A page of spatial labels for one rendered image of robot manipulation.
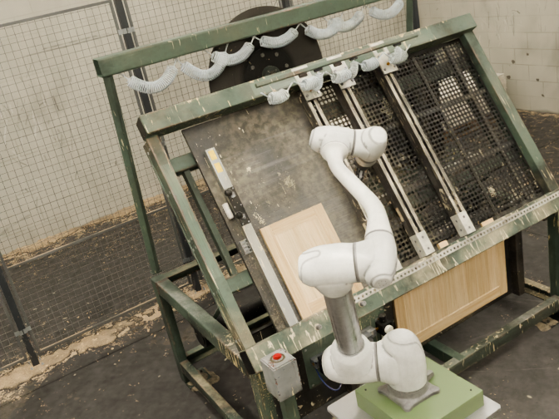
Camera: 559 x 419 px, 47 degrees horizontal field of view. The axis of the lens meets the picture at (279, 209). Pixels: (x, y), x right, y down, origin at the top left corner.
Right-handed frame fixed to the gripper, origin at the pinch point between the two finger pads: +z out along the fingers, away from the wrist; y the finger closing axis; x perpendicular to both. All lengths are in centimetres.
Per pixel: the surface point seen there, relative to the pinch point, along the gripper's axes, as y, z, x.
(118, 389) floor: -95, 213, 108
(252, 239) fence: -23, 45, 38
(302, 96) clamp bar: 62, 47, 28
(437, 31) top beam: 133, 62, -43
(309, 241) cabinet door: -15, 55, 10
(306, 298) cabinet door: -43, 56, 6
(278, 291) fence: -44, 50, 21
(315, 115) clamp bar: 53, 48, 19
